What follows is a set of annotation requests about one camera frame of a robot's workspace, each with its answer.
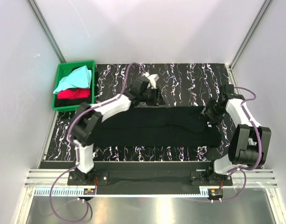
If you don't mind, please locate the black marble pattern mat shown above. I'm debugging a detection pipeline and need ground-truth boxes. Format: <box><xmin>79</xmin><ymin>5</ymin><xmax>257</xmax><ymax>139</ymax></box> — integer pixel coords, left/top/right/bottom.
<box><xmin>43</xmin><ymin>63</ymin><xmax>236</xmax><ymax>162</ymax></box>

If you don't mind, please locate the red t shirt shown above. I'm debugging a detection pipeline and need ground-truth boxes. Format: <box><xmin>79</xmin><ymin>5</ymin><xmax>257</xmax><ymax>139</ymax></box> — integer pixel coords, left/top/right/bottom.
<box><xmin>57</xmin><ymin>88</ymin><xmax>91</xmax><ymax>100</ymax></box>

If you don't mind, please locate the black t shirt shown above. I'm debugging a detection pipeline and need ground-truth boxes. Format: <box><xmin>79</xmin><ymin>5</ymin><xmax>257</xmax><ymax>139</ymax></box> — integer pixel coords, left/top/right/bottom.
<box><xmin>93</xmin><ymin>106</ymin><xmax>222</xmax><ymax>147</ymax></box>

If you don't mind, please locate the right aluminium corner post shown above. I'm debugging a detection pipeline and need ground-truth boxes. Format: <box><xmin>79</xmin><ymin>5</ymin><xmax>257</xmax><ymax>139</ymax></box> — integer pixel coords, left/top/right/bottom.
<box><xmin>229</xmin><ymin>0</ymin><xmax>273</xmax><ymax>70</ymax></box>

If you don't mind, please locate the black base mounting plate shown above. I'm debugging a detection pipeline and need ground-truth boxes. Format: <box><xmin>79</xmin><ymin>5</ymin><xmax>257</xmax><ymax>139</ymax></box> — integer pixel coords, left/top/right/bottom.
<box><xmin>67</xmin><ymin>161</ymin><xmax>233</xmax><ymax>192</ymax></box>

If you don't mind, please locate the black folded shirt in bin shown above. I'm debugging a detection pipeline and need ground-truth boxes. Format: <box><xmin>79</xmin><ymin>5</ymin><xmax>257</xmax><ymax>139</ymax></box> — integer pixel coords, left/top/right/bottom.
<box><xmin>54</xmin><ymin>97</ymin><xmax>92</xmax><ymax>107</ymax></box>

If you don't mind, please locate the white slotted cable duct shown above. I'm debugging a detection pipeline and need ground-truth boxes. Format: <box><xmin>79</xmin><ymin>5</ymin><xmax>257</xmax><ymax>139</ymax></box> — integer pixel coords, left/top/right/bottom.
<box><xmin>35</xmin><ymin>187</ymin><xmax>209</xmax><ymax>198</ymax></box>

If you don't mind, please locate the aluminium corner post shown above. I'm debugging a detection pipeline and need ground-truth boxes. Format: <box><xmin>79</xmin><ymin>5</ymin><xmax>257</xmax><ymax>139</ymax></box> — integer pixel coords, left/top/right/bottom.
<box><xmin>229</xmin><ymin>0</ymin><xmax>273</xmax><ymax>70</ymax></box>
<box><xmin>27</xmin><ymin>0</ymin><xmax>66</xmax><ymax>63</ymax></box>

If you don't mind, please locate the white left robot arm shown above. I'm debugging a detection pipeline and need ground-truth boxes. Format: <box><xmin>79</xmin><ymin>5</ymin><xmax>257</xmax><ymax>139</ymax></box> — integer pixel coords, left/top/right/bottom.
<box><xmin>68</xmin><ymin>72</ymin><xmax>165</xmax><ymax>185</ymax></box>

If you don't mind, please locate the aluminium frame rail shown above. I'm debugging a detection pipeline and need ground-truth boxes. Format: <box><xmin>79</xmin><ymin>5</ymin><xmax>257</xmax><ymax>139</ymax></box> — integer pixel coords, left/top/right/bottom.
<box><xmin>25</xmin><ymin>169</ymin><xmax>67</xmax><ymax>187</ymax></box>

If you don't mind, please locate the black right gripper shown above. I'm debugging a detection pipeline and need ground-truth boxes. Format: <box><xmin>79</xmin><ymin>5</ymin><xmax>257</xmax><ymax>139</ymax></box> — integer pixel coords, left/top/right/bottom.
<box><xmin>199</xmin><ymin>98</ymin><xmax>227</xmax><ymax>126</ymax></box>

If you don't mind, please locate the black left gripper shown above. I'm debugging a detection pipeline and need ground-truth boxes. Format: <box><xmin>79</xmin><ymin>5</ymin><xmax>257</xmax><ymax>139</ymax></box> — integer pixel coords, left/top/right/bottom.
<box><xmin>140</xmin><ymin>86</ymin><xmax>166</xmax><ymax>106</ymax></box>

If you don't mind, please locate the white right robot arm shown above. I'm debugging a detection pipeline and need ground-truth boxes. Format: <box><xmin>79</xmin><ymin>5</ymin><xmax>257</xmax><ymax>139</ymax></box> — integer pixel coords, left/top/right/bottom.
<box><xmin>200</xmin><ymin>84</ymin><xmax>272</xmax><ymax>185</ymax></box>

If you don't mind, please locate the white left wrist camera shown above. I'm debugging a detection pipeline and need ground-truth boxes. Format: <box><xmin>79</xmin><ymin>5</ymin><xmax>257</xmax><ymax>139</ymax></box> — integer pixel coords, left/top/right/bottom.
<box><xmin>143</xmin><ymin>72</ymin><xmax>159</xmax><ymax>89</ymax></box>

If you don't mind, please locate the light blue t shirt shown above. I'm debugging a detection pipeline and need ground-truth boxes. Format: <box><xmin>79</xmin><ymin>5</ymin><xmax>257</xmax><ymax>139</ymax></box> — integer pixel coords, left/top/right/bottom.
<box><xmin>53</xmin><ymin>65</ymin><xmax>92</xmax><ymax>94</ymax></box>

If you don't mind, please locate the left aluminium corner post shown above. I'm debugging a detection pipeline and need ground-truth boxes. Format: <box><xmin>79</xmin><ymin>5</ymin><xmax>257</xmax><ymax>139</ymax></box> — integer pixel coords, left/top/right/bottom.
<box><xmin>27</xmin><ymin>0</ymin><xmax>66</xmax><ymax>63</ymax></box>

